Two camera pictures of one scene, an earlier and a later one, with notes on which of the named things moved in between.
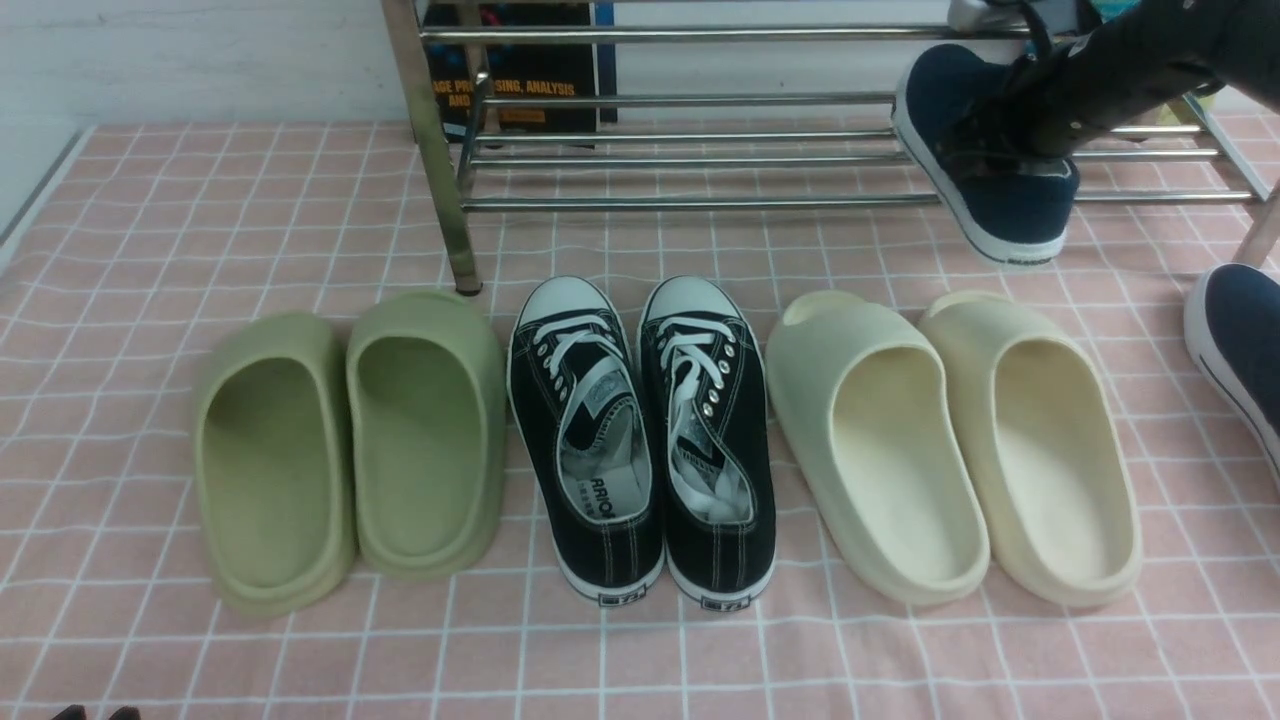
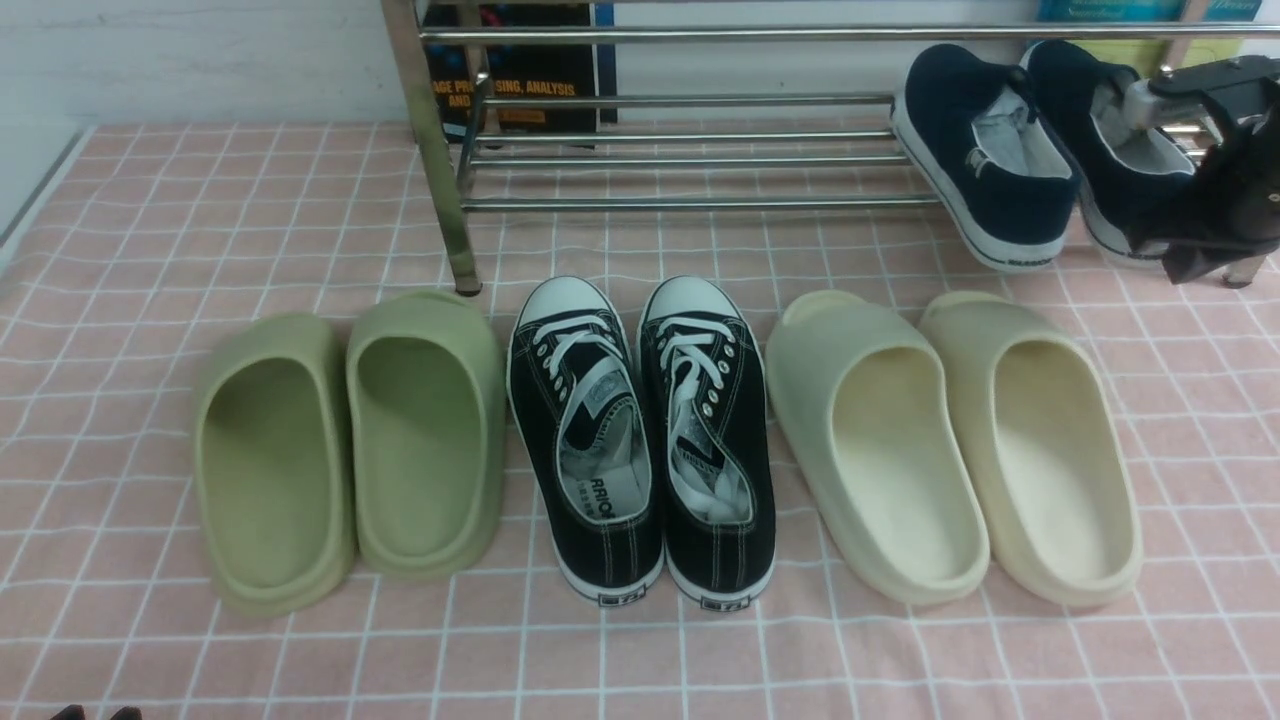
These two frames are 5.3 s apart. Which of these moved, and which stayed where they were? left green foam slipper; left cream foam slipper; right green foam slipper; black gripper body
Moved: black gripper body
Stayed: left green foam slipper; right green foam slipper; left cream foam slipper
